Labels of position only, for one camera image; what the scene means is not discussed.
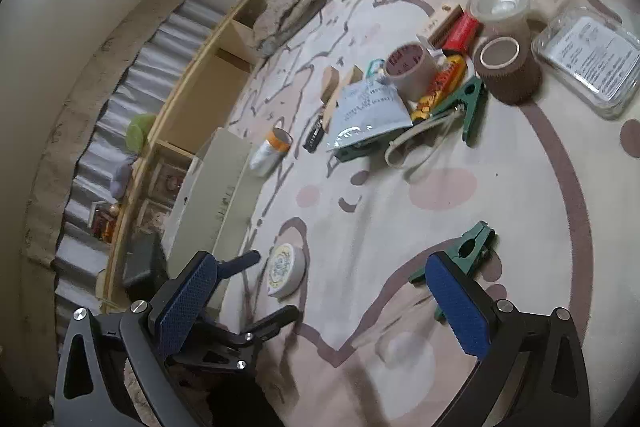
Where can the dark green clothes clip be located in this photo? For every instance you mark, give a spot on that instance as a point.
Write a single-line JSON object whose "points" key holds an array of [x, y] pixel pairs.
{"points": [[350, 153]]}

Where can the beige tape roll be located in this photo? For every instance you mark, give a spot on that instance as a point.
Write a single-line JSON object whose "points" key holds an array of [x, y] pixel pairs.
{"points": [[407, 68]]}

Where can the orange snack bar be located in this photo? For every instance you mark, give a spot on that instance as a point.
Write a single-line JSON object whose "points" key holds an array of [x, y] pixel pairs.
{"points": [[440, 87]]}

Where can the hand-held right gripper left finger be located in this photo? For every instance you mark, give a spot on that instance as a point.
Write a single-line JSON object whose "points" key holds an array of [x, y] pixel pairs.
{"points": [[185, 302]]}

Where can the round white tin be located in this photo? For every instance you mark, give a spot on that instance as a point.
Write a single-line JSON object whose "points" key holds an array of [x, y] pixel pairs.
{"points": [[285, 269]]}

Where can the white printed pouch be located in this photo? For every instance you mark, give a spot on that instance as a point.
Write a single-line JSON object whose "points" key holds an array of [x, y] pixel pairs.
{"points": [[370, 112]]}

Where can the plastic film roll orange cap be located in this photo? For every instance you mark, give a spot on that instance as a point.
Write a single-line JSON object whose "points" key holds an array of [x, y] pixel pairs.
{"points": [[270, 152]]}

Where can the small green box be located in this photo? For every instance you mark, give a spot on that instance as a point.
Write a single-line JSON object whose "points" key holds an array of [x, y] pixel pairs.
{"points": [[371, 63]]}

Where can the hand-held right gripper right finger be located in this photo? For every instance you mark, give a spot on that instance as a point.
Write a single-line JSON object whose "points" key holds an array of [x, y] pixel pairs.
{"points": [[457, 307]]}

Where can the small wooden block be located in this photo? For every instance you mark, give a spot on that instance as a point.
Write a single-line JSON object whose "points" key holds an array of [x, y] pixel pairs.
{"points": [[330, 78]]}

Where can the wooden shelf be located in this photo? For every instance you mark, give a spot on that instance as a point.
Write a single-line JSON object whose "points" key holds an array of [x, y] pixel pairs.
{"points": [[200, 107]]}

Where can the black key fob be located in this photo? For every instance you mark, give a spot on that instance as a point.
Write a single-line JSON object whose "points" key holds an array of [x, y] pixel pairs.
{"points": [[312, 137]]}

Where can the brown bandage roll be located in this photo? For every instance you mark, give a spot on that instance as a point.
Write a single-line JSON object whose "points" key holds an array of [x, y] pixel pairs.
{"points": [[507, 77]]}

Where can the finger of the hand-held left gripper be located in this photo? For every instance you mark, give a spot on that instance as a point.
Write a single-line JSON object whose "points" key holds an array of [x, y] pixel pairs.
{"points": [[240, 263], [270, 322]]}

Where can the grey curtain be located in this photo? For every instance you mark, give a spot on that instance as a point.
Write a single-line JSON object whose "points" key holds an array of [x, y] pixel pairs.
{"points": [[150, 57]]}

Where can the purple plush toy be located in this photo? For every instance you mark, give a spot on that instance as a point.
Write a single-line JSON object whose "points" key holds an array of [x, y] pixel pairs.
{"points": [[122, 177]]}

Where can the clear labelled plastic box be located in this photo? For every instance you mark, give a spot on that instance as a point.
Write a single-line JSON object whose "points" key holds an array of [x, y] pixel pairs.
{"points": [[590, 62]]}

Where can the red pack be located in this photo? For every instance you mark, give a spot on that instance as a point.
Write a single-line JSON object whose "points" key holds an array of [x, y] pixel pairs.
{"points": [[460, 34]]}

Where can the clear plastic cup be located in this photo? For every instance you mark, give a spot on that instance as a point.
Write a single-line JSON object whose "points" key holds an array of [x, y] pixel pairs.
{"points": [[500, 9]]}

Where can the small wooden box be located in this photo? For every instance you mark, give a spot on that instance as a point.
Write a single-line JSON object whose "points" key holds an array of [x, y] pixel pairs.
{"points": [[440, 25]]}

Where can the white shoe box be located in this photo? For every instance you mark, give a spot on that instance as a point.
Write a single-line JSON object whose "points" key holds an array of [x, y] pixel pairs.
{"points": [[215, 202]]}

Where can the white doll in clear box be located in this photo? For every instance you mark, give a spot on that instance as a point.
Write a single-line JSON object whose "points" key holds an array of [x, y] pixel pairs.
{"points": [[150, 217]]}

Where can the beige printed valance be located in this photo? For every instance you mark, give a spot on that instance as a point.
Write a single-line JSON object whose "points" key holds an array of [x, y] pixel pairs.
{"points": [[90, 82]]}

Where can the red doll in clear box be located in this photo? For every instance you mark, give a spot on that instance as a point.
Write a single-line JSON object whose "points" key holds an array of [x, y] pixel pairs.
{"points": [[171, 182]]}

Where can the colourful small boxes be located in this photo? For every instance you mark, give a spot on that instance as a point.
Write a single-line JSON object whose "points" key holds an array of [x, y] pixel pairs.
{"points": [[102, 222]]}

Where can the green plush toy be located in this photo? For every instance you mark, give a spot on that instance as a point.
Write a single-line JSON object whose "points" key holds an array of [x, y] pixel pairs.
{"points": [[137, 132]]}

